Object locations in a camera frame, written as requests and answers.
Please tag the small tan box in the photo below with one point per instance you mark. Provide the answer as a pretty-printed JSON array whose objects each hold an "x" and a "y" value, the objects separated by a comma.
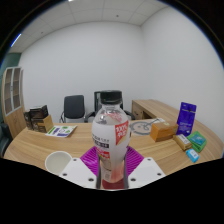
[{"x": 182, "y": 142}]

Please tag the small blue packet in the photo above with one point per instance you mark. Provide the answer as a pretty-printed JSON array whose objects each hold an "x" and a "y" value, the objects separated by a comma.
[{"x": 192, "y": 155}]

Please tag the brown gold printed carton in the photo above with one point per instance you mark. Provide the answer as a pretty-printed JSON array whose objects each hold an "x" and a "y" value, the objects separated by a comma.
[{"x": 45, "y": 124}]

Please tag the orange wooden box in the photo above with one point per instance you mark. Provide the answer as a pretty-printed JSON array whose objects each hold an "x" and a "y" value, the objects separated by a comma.
[{"x": 163, "y": 130}]

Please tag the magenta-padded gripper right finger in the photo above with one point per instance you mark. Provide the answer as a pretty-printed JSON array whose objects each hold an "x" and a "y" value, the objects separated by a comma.
[{"x": 135, "y": 161}]

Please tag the green packet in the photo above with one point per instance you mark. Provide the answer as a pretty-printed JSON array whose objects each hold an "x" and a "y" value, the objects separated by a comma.
[{"x": 197, "y": 140}]

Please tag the wooden side desk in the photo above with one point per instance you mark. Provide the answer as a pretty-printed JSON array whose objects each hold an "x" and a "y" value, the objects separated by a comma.
[{"x": 150, "y": 106}]

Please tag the green and white leaflet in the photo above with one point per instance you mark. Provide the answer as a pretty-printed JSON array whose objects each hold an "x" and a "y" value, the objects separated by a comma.
[{"x": 61, "y": 130}]

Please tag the purple pouch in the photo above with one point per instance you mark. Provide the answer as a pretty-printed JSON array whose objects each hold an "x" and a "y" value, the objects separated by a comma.
[{"x": 186, "y": 118}]

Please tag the small dark brown box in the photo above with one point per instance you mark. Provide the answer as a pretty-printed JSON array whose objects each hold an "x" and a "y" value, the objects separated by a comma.
[{"x": 28, "y": 120}]

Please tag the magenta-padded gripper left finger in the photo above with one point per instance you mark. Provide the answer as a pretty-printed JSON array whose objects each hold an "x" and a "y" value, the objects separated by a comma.
[{"x": 87, "y": 161}]

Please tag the wooden cabinet with glass doors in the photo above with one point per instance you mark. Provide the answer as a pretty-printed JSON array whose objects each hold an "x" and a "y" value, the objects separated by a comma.
[{"x": 13, "y": 100}]

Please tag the rectangular ceiling light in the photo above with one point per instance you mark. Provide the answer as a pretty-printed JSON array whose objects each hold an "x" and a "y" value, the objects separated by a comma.
[{"x": 16, "y": 40}]

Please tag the clear bottle with pink drink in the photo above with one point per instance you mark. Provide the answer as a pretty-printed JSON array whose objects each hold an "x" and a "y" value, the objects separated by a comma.
[{"x": 110, "y": 140}]

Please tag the white patterned mug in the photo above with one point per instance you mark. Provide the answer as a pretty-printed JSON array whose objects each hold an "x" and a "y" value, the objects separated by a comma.
[{"x": 57, "y": 162}]

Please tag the flat round red coaster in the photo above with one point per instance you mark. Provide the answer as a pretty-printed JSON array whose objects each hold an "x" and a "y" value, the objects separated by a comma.
[{"x": 113, "y": 185}]

